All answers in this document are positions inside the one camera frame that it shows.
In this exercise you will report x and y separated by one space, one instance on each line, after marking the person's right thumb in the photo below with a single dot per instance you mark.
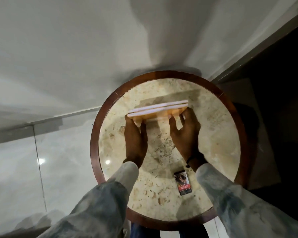
173 125

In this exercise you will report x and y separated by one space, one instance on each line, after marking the round marble wooden-rimmed table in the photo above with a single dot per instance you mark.
168 151

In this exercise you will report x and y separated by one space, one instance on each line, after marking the person's left thumb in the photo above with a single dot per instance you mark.
143 128

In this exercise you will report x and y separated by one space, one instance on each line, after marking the black wrist band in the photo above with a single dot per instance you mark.
194 158

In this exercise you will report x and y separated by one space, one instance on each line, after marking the person's right hand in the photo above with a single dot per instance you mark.
187 138

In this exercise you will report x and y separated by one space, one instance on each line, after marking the small dark printed packet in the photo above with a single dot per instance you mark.
182 182

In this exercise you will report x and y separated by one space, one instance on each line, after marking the person's blue trouser legs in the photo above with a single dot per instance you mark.
168 230

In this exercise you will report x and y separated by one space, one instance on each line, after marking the person's left forearm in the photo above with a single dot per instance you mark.
99 200

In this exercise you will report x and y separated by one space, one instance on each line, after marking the person's right forearm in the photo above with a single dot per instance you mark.
240 203

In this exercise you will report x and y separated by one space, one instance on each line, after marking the person's left hand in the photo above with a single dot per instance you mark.
135 141

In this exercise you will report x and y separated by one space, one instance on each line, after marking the orange white box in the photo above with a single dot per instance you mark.
159 110

